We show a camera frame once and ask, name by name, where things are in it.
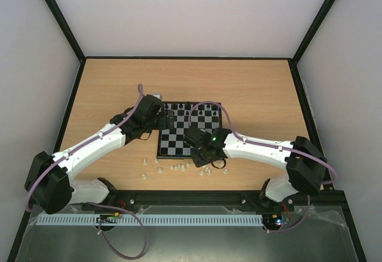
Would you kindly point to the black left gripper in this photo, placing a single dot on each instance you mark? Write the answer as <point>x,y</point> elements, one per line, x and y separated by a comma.
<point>163,125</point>

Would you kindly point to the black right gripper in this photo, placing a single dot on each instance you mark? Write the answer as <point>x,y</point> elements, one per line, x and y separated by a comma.
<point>193,136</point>

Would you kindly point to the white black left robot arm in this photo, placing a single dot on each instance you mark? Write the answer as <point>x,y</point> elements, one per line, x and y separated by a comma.
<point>51,182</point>

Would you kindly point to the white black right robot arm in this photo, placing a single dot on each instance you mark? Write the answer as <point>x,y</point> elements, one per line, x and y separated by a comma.
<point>301,161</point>

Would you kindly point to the black king back row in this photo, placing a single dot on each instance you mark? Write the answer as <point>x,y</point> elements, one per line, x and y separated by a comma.
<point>188,106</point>

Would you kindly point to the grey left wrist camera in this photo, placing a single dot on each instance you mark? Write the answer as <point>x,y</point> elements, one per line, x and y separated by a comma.
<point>159,96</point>

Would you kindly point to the black aluminium frame rail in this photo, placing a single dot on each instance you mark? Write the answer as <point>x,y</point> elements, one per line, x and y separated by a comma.
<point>233,198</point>

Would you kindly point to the light blue slotted cable duct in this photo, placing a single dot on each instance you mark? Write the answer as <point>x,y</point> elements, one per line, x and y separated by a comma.
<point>150,220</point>

